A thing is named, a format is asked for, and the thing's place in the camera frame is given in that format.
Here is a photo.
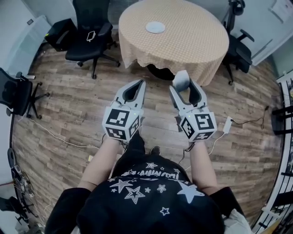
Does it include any white paper notice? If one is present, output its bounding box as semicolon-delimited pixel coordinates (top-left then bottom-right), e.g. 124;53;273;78
270;0;292;23

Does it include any black office chair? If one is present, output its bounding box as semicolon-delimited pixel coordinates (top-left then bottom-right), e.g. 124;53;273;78
65;0;121;80
0;67;50;120
221;0;255;85

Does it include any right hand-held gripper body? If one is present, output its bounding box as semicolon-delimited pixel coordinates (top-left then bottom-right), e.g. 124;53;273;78
178;106;218;143

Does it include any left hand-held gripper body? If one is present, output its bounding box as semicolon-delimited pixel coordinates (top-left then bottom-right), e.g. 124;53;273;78
102;101;145;141

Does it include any pale cloth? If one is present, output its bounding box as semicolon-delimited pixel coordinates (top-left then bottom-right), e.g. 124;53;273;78
223;208;250;234

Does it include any black table base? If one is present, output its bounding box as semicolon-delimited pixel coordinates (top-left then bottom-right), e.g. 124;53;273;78
147;64;176;81

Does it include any tangle of wires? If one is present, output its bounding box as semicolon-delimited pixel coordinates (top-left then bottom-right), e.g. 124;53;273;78
11;166;36;199

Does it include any white and black railing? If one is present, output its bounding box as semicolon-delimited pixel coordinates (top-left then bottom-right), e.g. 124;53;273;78
250;76;293;234

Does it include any white adapter cable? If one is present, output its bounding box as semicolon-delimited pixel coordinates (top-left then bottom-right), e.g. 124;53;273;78
183;131;226;172

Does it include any white power adapter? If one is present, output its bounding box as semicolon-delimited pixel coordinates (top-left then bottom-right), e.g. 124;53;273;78
223;116;234;133

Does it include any grey hand tool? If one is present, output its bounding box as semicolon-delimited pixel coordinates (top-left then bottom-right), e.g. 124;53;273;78
7;148;17;171

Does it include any black box cabinet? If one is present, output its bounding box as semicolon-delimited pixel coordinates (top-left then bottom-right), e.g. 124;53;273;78
44;18;78;52

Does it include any person's black trouser leg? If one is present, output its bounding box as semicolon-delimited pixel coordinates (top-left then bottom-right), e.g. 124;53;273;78
125;131;146;158

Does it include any person's right forearm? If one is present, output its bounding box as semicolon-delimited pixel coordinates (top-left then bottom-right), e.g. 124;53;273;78
189;139;218;197

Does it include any white floor cable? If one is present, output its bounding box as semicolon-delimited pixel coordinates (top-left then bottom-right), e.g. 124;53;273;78
13;115;101;149

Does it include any person's left forearm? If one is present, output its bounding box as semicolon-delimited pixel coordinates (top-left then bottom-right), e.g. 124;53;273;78
79;137;122;192

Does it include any black floor cable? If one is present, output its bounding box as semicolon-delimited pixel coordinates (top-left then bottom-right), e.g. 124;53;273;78
231;105;270;126

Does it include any person's black star print shirt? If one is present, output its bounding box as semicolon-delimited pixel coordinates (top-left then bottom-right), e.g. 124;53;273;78
45;155;247;234

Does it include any white round plate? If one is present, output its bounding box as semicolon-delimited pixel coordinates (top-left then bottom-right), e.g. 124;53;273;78
145;21;166;34

